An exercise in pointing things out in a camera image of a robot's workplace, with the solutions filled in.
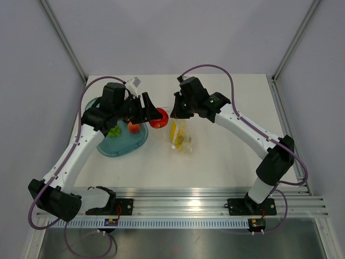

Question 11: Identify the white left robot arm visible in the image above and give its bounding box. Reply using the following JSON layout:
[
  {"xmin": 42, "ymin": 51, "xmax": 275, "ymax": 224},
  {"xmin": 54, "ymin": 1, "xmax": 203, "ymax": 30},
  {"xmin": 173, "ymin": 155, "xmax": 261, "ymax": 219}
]
[{"xmin": 28, "ymin": 83, "xmax": 163, "ymax": 222}]

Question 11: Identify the yellow banana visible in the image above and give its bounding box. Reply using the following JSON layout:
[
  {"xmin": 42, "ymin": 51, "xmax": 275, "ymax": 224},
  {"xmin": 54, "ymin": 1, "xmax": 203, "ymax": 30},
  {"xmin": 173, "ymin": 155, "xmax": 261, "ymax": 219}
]
[{"xmin": 170, "ymin": 121, "xmax": 178, "ymax": 145}]

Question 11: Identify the right aluminium frame post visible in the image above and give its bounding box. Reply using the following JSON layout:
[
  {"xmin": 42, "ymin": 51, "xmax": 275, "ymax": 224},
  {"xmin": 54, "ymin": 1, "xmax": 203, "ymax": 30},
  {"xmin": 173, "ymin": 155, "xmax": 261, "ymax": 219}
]
[{"xmin": 272, "ymin": 0, "xmax": 323, "ymax": 83}]

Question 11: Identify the teal plastic tray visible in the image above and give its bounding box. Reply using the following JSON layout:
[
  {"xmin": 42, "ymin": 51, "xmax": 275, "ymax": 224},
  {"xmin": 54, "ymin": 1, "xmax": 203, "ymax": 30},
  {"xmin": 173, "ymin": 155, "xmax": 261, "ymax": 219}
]
[{"xmin": 81, "ymin": 97, "xmax": 148, "ymax": 157}]

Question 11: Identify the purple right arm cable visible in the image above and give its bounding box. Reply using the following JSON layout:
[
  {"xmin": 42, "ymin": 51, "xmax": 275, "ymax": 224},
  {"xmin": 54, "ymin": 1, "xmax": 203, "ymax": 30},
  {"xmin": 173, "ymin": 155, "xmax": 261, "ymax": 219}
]
[{"xmin": 176, "ymin": 64, "xmax": 309, "ymax": 235}]

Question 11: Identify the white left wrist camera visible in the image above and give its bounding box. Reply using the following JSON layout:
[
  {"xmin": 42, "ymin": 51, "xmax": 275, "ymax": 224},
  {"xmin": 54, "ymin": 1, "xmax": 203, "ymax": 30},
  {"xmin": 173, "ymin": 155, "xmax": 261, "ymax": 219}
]
[{"xmin": 125, "ymin": 77, "xmax": 141, "ymax": 97}]

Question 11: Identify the left aluminium frame post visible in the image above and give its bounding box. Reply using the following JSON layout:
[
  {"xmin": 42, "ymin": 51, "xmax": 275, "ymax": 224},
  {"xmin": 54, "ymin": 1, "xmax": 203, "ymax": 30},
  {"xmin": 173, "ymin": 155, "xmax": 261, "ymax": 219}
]
[{"xmin": 38, "ymin": 0, "xmax": 88, "ymax": 84}]

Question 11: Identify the green grapes bunch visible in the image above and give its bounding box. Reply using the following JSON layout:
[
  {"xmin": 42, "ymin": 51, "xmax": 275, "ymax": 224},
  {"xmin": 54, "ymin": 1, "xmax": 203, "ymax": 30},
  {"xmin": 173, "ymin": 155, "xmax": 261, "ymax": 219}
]
[{"xmin": 107, "ymin": 126, "xmax": 122, "ymax": 138}]

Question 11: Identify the aluminium mounting rail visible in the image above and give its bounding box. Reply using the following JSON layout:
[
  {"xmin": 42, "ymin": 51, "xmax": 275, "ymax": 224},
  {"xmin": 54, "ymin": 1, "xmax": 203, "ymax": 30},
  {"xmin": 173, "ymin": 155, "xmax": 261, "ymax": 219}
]
[{"xmin": 36, "ymin": 188, "xmax": 329, "ymax": 219}]

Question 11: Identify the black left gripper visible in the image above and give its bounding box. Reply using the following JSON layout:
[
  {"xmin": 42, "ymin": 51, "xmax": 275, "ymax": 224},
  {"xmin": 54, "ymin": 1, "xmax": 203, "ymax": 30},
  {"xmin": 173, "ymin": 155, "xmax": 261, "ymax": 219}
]
[{"xmin": 115, "ymin": 92, "xmax": 163, "ymax": 125}]

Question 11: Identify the orange peach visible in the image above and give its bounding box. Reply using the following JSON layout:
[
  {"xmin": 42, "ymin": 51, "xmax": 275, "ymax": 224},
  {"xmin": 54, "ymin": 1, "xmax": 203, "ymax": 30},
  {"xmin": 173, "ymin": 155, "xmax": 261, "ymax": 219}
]
[{"xmin": 127, "ymin": 122, "xmax": 141, "ymax": 134}]

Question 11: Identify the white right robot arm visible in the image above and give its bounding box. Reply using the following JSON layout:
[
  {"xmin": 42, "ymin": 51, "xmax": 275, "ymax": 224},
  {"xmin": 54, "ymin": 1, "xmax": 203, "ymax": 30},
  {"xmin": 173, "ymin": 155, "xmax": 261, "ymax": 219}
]
[{"xmin": 170, "ymin": 77, "xmax": 295, "ymax": 214}]

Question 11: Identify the aluminium frame post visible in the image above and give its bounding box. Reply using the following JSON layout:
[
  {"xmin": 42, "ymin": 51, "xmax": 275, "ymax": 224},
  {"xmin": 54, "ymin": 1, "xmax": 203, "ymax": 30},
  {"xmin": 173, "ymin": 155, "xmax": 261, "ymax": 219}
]
[
  {"xmin": 38, "ymin": 0, "xmax": 88, "ymax": 84},
  {"xmin": 272, "ymin": 0, "xmax": 323, "ymax": 83}
]

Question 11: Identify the red apple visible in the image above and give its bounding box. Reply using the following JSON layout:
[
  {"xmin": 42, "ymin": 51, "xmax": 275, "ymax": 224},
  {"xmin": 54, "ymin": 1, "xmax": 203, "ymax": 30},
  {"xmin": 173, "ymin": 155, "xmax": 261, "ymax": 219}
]
[{"xmin": 149, "ymin": 107, "xmax": 169, "ymax": 129}]

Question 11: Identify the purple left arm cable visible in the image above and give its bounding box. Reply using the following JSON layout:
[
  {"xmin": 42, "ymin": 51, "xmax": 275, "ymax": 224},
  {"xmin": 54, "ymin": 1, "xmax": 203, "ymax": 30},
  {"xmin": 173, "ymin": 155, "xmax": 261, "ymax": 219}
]
[{"xmin": 28, "ymin": 76, "xmax": 127, "ymax": 257}]

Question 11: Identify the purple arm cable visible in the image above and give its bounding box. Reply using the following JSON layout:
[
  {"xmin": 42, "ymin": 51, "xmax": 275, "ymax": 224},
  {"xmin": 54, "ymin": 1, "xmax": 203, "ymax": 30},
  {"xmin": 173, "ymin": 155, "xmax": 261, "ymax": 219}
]
[
  {"xmin": 176, "ymin": 64, "xmax": 309, "ymax": 235},
  {"xmin": 28, "ymin": 76, "xmax": 127, "ymax": 257}
]

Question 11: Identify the white slotted cable duct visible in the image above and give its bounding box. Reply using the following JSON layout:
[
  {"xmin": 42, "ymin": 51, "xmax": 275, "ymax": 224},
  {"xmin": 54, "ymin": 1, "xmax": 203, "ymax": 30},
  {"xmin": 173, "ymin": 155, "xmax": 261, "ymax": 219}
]
[{"xmin": 47, "ymin": 219, "xmax": 251, "ymax": 229}]

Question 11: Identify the clear zip top bag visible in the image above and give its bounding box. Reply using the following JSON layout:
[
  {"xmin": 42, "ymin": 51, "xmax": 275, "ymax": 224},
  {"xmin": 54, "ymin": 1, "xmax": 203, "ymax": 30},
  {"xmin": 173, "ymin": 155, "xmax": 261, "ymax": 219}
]
[{"xmin": 163, "ymin": 106, "xmax": 193, "ymax": 155}]

